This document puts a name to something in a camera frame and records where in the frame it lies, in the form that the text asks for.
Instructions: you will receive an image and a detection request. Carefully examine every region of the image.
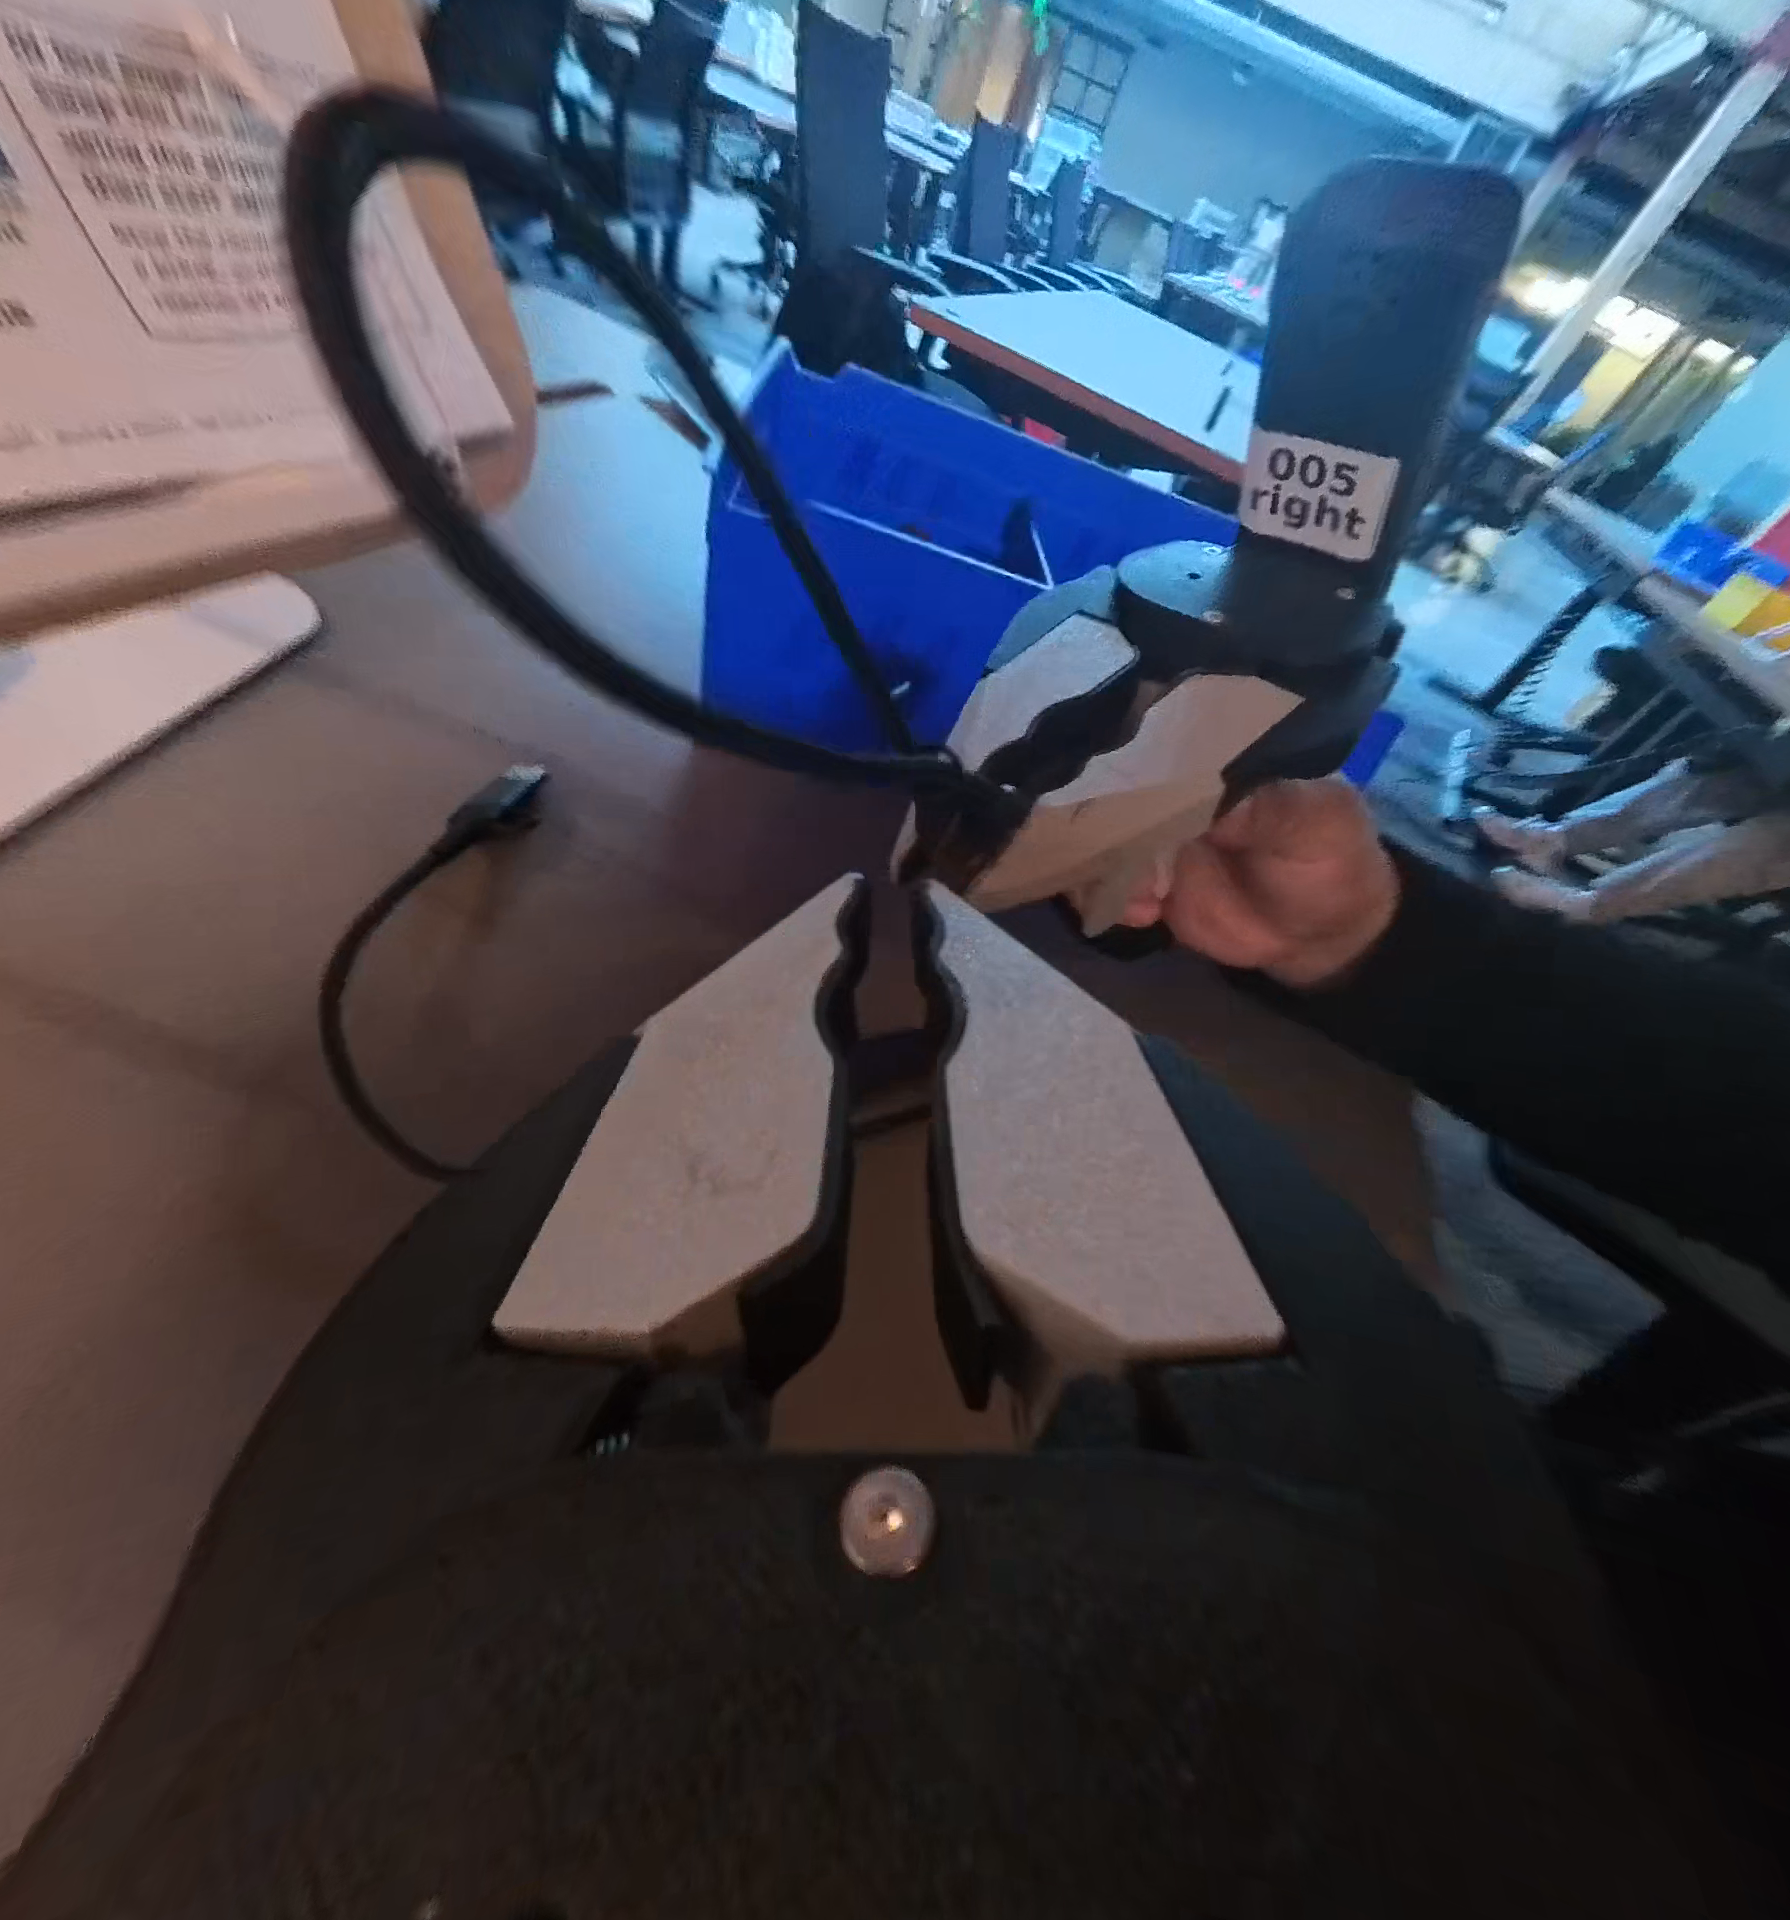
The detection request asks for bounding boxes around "black hub cable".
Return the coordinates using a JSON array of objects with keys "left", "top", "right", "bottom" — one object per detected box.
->
[{"left": 317, "top": 764, "right": 550, "bottom": 1186}]

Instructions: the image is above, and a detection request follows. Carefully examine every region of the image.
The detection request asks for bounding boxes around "black office chair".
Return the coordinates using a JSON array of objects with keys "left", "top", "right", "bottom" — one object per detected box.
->
[{"left": 774, "top": 0, "right": 927, "bottom": 377}]

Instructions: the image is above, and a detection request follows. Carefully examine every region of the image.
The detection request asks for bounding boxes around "white stand base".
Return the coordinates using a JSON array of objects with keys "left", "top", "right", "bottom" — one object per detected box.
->
[{"left": 0, "top": 574, "right": 327, "bottom": 887}]

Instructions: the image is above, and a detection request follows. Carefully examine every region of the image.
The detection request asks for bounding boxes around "grey work table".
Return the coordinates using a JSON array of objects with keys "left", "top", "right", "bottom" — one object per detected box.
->
[{"left": 907, "top": 284, "right": 1276, "bottom": 485}]

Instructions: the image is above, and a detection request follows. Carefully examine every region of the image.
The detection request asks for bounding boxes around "blue plastic bin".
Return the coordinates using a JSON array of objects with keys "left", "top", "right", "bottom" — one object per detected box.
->
[{"left": 697, "top": 337, "right": 1410, "bottom": 792}]

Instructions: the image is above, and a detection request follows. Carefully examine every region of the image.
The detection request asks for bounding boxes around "person's right hand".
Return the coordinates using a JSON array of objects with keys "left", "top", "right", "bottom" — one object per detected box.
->
[{"left": 1121, "top": 779, "right": 1403, "bottom": 986}]

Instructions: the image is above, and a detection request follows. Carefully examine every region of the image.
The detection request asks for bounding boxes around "yellow plastic bin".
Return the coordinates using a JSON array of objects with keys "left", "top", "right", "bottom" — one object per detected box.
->
[{"left": 1704, "top": 574, "right": 1790, "bottom": 681}]

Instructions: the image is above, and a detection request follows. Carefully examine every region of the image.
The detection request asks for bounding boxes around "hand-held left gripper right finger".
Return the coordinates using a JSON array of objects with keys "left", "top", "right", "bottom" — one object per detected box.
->
[{"left": 907, "top": 882, "right": 1289, "bottom": 1415}]

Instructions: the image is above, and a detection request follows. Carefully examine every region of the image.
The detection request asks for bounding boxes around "black braided usb cable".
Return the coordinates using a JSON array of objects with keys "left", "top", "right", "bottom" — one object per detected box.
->
[{"left": 284, "top": 87, "right": 1021, "bottom": 887}]

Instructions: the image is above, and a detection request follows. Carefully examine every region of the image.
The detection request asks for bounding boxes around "instruction sheet on board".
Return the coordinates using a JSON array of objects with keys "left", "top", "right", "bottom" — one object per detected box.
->
[{"left": 0, "top": 0, "right": 541, "bottom": 651}]

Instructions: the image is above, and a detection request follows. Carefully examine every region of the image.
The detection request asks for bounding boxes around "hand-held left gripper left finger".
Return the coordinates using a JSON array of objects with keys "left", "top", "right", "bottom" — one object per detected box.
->
[{"left": 494, "top": 877, "right": 876, "bottom": 1400}]

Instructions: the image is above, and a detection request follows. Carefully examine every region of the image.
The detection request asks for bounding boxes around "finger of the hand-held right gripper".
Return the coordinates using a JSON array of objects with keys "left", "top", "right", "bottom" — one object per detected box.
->
[
  {"left": 893, "top": 672, "right": 1306, "bottom": 916},
  {"left": 951, "top": 613, "right": 1139, "bottom": 794}
]

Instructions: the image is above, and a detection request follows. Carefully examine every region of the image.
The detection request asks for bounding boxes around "person's right forearm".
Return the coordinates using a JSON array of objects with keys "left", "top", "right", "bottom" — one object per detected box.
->
[{"left": 1284, "top": 856, "right": 1790, "bottom": 1325}]

